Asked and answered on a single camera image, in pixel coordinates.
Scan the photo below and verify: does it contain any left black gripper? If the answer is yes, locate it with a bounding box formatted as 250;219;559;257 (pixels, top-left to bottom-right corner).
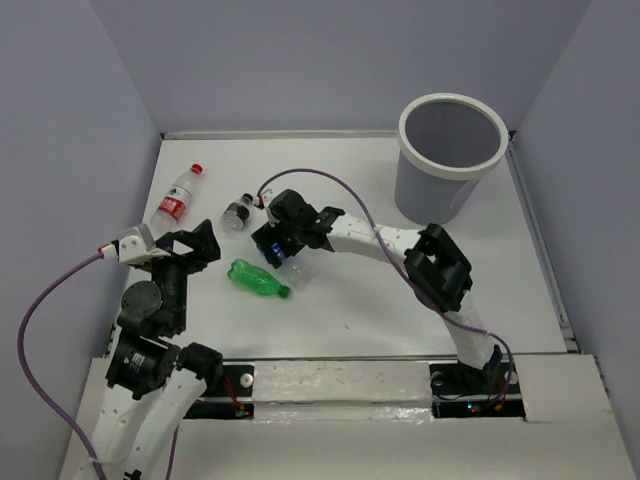
142;217;221;330

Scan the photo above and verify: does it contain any blue label bottle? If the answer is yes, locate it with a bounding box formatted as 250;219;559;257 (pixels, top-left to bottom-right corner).
259;242;317;289

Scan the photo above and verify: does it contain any green plastic bottle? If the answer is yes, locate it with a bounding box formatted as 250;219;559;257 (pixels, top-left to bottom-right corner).
227;259;291;299

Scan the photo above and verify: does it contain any black cap clear bottle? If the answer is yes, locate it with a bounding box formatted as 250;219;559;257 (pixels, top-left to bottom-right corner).
222;193;254;235

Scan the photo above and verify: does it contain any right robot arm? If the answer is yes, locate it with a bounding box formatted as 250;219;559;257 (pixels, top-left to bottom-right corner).
252;189;513;400

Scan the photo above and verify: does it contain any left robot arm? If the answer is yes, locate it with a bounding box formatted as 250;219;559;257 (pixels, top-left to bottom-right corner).
75;220;223;479

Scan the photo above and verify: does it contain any white round bin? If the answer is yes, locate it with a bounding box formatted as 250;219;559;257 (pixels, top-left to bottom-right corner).
394;93;509;225

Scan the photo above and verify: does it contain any red label water bottle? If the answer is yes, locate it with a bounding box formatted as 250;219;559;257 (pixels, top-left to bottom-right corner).
150;163;203;237

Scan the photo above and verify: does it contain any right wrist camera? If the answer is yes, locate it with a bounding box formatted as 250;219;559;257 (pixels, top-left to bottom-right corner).
254;188;279;225

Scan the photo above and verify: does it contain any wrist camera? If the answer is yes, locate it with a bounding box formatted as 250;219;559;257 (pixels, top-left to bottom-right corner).
112;223;156;265
254;188;279;225

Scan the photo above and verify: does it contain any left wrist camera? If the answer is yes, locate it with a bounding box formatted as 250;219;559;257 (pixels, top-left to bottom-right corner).
112;223;156;265

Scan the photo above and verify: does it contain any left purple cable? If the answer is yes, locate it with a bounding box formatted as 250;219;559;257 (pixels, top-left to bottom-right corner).
17;244;179;480

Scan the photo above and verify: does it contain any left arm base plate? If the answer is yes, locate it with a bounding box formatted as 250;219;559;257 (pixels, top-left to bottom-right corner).
185;363;255;420

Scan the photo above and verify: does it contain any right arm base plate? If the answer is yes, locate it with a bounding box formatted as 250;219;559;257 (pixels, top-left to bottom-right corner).
429;362;526;419

